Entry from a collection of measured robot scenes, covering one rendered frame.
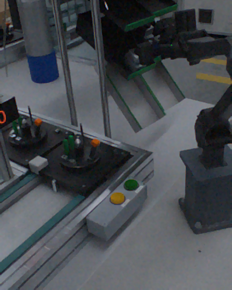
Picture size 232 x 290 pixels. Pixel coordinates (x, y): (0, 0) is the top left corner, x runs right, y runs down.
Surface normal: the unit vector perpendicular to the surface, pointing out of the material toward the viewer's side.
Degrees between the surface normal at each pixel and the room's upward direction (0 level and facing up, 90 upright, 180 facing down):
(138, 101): 45
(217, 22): 90
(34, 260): 0
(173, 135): 0
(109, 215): 0
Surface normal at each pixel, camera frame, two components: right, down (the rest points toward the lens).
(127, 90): 0.44, -0.35
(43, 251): -0.07, -0.84
